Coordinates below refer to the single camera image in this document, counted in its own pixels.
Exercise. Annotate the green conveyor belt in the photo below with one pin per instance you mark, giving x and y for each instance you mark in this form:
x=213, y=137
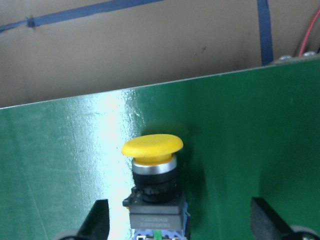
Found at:
x=251, y=133

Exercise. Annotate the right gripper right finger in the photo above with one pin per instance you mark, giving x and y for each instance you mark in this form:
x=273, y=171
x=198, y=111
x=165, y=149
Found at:
x=266, y=224

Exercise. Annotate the yellow push button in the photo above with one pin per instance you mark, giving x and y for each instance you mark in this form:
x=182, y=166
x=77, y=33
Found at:
x=157, y=205

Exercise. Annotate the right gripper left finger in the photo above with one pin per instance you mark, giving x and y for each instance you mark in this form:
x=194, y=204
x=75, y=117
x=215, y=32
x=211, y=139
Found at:
x=96, y=225

